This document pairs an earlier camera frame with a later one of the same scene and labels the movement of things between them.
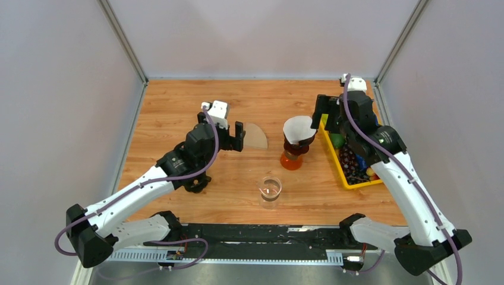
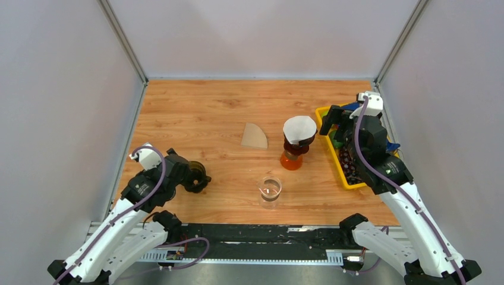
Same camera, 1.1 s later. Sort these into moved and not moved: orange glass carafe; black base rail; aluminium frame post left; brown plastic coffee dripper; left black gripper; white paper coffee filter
Moved: left black gripper; brown plastic coffee dripper
Not moved: black base rail; orange glass carafe; white paper coffee filter; aluminium frame post left
